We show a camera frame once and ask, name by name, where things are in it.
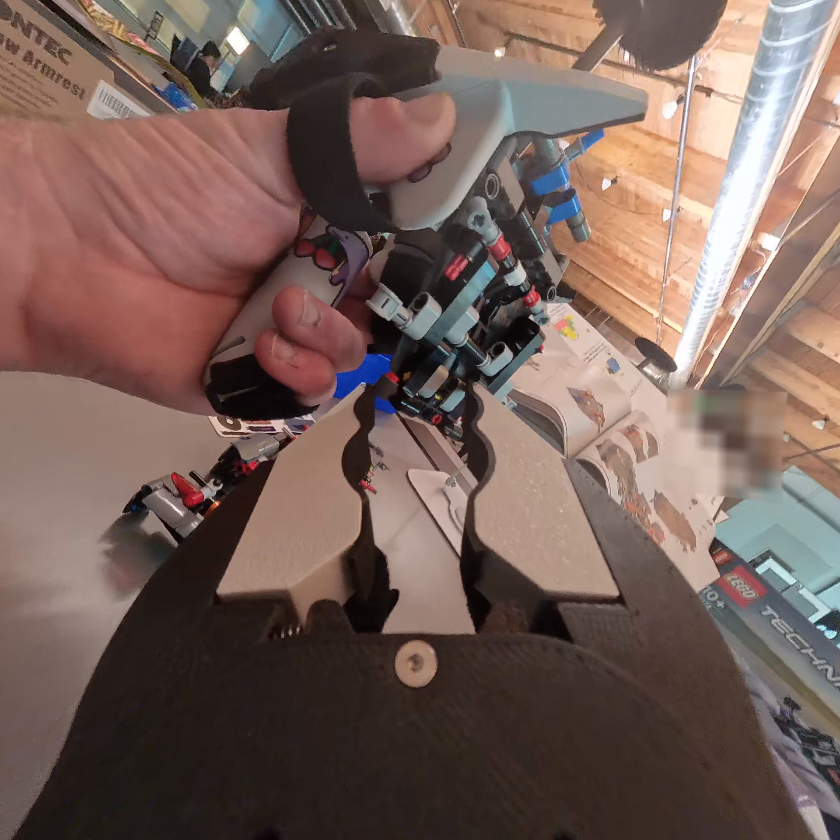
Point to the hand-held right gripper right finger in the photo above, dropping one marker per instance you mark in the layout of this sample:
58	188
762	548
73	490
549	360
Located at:
544	525

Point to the brown cardboard box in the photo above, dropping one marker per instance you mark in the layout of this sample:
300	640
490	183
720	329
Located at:
39	72

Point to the lego car model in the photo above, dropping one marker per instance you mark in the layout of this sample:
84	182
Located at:
170	502

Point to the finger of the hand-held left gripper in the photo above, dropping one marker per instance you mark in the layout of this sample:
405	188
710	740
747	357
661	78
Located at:
525	98

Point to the person's left hand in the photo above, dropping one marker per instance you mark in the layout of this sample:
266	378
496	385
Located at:
131	249

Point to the pile of loose lego pieces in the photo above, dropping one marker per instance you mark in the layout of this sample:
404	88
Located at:
368	487

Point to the small blue parts bin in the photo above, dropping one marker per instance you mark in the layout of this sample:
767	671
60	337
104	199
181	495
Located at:
354	384

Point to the lego set box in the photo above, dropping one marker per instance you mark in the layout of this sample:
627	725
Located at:
774	604

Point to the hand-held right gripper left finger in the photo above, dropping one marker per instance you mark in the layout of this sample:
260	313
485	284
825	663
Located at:
295	525

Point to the white booklet stand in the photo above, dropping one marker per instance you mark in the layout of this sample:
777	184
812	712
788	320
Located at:
436	499

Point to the large black fuzzy disc pole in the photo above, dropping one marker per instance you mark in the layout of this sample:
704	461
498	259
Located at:
669	33

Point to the lego sticker sheet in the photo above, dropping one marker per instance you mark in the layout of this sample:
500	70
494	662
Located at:
262	426

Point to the silver ventilation duct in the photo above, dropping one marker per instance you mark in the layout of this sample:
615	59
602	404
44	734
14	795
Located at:
754	164

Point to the lego instruction booklet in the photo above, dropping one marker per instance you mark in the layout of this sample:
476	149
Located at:
590	420

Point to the grey black lego assembly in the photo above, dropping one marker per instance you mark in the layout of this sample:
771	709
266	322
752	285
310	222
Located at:
459	308

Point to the small black fuzzy disc pole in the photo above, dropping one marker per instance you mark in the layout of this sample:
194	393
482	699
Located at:
656	351

